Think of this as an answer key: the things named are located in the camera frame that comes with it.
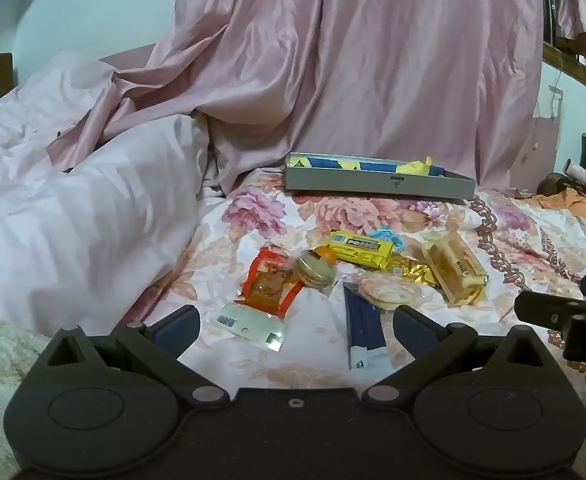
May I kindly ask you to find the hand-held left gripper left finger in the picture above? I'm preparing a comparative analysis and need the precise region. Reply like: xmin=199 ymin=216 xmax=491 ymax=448
xmin=38 ymin=304 xmax=230 ymax=409

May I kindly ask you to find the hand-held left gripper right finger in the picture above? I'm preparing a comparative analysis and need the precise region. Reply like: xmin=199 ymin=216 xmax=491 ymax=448
xmin=364 ymin=304 xmax=557 ymax=409

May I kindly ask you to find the dark blue snack packet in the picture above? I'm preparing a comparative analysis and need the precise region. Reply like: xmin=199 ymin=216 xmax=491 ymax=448
xmin=342 ymin=282 xmax=393 ymax=372

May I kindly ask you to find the round rice cracker packet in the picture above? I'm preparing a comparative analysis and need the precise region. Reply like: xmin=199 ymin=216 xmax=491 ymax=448
xmin=355 ymin=272 xmax=427 ymax=311

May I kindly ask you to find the gold foil snack packet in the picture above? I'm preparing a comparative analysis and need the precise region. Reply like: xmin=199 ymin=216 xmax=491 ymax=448
xmin=383 ymin=252 xmax=442 ymax=289

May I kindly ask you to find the clear-wrapped yellow cake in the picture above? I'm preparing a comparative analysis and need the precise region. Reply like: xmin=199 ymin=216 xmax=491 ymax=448
xmin=421 ymin=231 xmax=489 ymax=307

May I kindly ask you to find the small blue snack packet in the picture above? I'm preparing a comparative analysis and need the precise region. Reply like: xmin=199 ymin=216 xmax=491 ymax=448
xmin=370 ymin=227 xmax=407 ymax=252

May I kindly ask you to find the yellow snack packet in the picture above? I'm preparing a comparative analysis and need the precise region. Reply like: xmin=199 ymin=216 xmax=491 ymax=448
xmin=327 ymin=230 xmax=408 ymax=272

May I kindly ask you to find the orange-red snack packet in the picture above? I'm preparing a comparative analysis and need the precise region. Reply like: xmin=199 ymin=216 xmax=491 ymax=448
xmin=213 ymin=247 xmax=307 ymax=354

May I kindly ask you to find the round sandwich cake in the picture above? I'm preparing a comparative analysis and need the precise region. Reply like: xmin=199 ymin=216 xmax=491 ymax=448
xmin=295 ymin=252 xmax=338 ymax=291

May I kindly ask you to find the grey cardboard box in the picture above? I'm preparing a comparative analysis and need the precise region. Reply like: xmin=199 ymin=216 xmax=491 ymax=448
xmin=285 ymin=152 xmax=477 ymax=202

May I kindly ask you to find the orange cloth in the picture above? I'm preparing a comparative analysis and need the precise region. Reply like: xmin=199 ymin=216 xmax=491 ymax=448
xmin=517 ymin=187 xmax=586 ymax=257

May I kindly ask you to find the dark brown bag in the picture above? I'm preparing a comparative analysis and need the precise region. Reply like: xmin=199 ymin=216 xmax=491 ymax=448
xmin=543 ymin=172 xmax=570 ymax=197

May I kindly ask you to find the white duvet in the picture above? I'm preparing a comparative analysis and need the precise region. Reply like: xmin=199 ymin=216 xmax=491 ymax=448
xmin=0 ymin=50 xmax=213 ymax=336

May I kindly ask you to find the yellow and blue lining paper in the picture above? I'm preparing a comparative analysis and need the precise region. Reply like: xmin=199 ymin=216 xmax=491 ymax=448
xmin=293 ymin=156 xmax=447 ymax=177

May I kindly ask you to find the pink satin curtain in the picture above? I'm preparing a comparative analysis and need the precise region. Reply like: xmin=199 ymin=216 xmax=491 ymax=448
xmin=48 ymin=0 xmax=546 ymax=196

